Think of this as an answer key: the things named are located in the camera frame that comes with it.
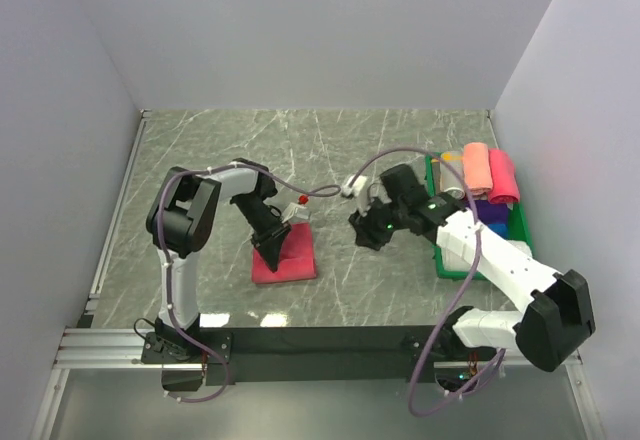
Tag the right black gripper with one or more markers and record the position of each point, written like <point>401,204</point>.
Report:
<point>365,232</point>

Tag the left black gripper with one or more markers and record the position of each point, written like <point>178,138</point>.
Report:
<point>270,242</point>

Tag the red towel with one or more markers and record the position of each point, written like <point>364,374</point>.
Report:
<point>296,262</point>

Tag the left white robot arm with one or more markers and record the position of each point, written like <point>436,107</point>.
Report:
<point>180,222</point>

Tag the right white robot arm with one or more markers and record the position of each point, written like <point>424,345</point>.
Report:
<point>553,313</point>

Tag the white rolled towel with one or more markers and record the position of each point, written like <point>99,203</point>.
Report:
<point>454,263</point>

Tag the grey rolled towel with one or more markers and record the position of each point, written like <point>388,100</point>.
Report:
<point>450,177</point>

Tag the purple towel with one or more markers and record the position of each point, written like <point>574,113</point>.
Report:
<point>490,213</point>

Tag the orange rolled towel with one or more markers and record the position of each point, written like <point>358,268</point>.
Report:
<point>476,168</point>

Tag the black base beam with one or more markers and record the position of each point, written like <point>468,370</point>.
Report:
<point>269,354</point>

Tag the blue towel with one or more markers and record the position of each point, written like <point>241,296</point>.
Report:
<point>501,229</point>

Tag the pink rolled towel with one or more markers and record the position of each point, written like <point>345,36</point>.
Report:
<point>504,185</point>

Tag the green plastic bin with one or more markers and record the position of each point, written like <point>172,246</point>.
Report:
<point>517,222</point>

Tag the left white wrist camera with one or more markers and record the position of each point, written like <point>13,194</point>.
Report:
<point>296,212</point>

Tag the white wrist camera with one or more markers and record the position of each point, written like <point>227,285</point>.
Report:
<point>361,190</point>
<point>296,212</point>

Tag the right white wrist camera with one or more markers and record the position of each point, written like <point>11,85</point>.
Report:
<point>361,190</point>

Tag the aluminium rail frame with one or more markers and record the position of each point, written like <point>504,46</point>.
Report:
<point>110,349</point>

